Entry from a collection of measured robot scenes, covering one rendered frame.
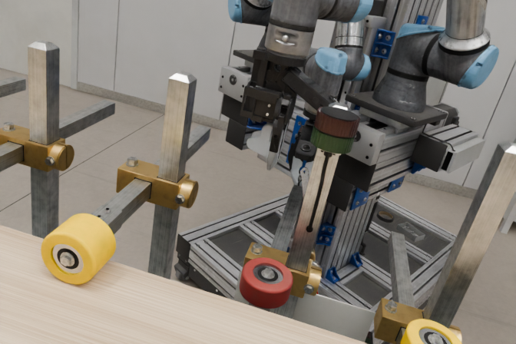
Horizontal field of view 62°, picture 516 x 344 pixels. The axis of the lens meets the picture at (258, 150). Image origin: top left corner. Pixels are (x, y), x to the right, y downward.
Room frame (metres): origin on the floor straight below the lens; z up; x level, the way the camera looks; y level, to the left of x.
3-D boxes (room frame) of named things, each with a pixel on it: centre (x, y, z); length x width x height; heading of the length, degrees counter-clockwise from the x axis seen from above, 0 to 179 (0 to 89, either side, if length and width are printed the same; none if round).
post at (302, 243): (0.63, -0.11, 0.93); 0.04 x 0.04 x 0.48; 81
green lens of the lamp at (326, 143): (0.58, -0.10, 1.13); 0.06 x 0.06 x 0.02
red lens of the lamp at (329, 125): (0.58, -0.10, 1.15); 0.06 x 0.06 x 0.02
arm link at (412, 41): (1.24, -0.38, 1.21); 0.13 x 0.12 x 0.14; 44
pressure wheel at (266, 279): (0.54, -0.05, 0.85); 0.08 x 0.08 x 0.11
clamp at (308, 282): (0.63, -0.08, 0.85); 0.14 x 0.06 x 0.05; 81
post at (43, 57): (0.70, 0.39, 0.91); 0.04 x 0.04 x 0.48; 81
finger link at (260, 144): (0.71, -0.01, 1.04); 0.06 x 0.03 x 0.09; 80
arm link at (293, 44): (0.72, -0.01, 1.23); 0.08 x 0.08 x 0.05
